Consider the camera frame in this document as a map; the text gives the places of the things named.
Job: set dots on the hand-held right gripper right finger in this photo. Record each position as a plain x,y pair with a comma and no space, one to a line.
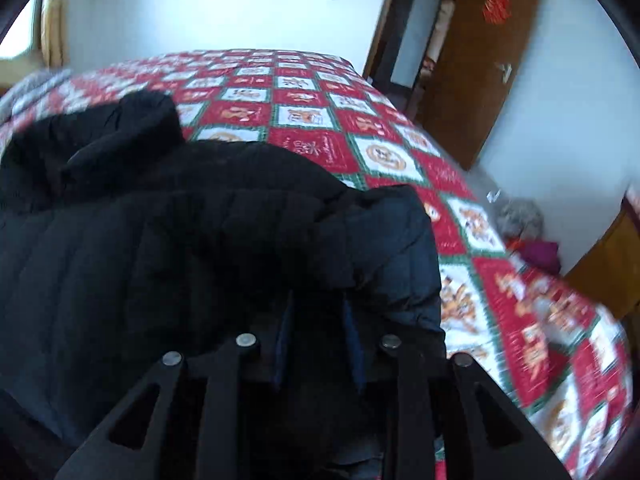
351,345

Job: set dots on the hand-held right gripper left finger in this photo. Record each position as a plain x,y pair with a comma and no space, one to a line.
284,345

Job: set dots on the black puffer jacket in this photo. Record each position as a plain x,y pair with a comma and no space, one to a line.
150,235

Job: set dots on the magenta cloth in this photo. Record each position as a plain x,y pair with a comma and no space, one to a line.
540,255

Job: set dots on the grey cloth pile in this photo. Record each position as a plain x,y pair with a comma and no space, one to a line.
520,217

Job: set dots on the red checked printed bedspread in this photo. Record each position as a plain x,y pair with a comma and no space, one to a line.
350,125

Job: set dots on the brown wooden cabinet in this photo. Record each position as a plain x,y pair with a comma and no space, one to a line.
610,260

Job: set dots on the brown wooden door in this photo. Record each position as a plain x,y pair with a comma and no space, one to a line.
475,85

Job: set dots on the red paper door decoration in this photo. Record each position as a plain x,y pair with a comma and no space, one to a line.
495,7

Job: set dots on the wooden headboard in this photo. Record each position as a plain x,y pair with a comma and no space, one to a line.
17,72

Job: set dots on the yellow curtain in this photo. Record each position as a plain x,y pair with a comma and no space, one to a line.
54,30

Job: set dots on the bright window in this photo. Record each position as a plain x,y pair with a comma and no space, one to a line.
22,30

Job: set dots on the brown wooden door frame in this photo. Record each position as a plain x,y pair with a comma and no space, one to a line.
380,35

